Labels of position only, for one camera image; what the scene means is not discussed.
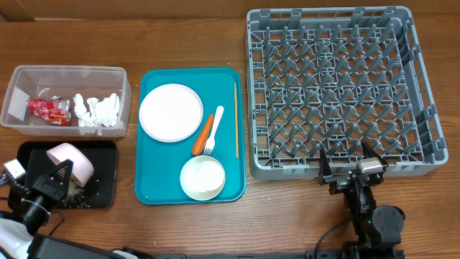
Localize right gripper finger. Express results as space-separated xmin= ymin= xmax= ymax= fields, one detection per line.
xmin=361 ymin=140 xmax=381 ymax=160
xmin=318 ymin=148 xmax=332 ymax=184

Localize food scraps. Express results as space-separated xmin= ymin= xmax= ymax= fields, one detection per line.
xmin=58 ymin=178 xmax=98 ymax=209

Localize pink bowl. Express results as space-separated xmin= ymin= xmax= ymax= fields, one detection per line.
xmin=46 ymin=142 xmax=94 ymax=187

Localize red snack wrapper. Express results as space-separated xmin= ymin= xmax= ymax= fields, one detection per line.
xmin=27 ymin=99 xmax=71 ymax=126

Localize white tissue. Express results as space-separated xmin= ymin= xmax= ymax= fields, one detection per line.
xmin=87 ymin=93 xmax=120 ymax=127
xmin=73 ymin=94 xmax=93 ymax=127

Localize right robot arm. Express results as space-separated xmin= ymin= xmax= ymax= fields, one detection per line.
xmin=313 ymin=141 xmax=405 ymax=259

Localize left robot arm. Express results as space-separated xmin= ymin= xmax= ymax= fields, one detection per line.
xmin=1 ymin=160 xmax=121 ymax=259

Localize grey dishwasher rack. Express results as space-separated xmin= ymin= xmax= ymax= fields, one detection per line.
xmin=246 ymin=6 xmax=449 ymax=180

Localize black plastic tray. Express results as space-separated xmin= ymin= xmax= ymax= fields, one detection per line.
xmin=17 ymin=140 xmax=118 ymax=209

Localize clear plastic bin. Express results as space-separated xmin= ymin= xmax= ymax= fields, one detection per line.
xmin=1 ymin=65 xmax=132 ymax=137

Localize wooden chopstick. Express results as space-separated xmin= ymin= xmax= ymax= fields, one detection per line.
xmin=234 ymin=82 xmax=239 ymax=159

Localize white plastic fork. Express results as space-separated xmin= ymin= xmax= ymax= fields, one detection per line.
xmin=203 ymin=106 xmax=224 ymax=155

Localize white bowl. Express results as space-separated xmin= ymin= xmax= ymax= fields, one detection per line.
xmin=180 ymin=155 xmax=226 ymax=201

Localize orange carrot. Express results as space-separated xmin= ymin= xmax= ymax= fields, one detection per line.
xmin=192 ymin=114 xmax=214 ymax=156

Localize teal serving tray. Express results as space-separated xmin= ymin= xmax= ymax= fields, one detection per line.
xmin=134 ymin=68 xmax=246 ymax=205

